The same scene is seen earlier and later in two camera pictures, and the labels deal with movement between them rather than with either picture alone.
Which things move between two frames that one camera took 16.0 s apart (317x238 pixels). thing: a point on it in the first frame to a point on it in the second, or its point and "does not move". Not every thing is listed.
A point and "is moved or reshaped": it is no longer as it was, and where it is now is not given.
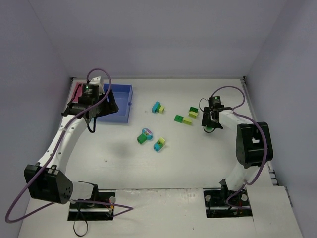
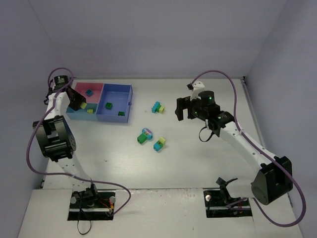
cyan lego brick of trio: x=157 y=148 does not move
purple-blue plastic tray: x=123 y=93 does not move
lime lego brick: x=162 y=140 does not move
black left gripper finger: x=109 y=105 to x=76 y=99
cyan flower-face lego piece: x=147 y=132 does not move
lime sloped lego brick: x=187 y=121 is moved or reshaped
